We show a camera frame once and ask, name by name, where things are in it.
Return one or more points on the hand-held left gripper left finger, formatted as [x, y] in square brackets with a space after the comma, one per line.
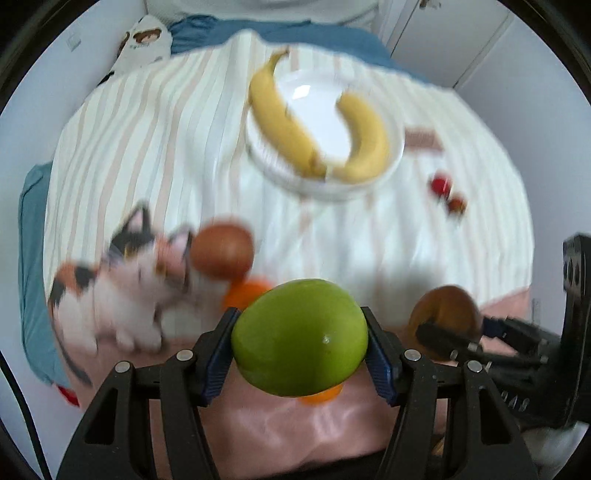
[219, 364]

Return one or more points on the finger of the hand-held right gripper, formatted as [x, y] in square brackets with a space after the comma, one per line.
[450, 341]
[493, 328]

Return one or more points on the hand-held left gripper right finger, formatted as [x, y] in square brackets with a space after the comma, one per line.
[381, 364]

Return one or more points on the red apple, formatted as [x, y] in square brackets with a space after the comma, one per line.
[221, 251]
[445, 307]

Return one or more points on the orange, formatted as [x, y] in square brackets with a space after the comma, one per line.
[244, 295]

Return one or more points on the green apple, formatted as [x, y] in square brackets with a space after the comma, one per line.
[295, 337]

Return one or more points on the small red tomato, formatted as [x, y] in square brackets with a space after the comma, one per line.
[457, 205]
[441, 184]

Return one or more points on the white plate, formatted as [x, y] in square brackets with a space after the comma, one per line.
[318, 106]

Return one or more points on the brown printed label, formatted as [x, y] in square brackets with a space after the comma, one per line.
[422, 138]

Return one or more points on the yellow banana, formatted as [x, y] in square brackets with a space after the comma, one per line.
[369, 138]
[277, 115]

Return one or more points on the striped table cloth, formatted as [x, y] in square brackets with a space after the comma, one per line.
[184, 138]

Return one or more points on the white wardrobe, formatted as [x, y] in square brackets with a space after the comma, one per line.
[443, 41]

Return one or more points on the bear printed pillow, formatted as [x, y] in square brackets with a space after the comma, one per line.
[143, 44]

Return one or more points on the white wall switch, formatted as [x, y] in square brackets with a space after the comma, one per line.
[74, 42]

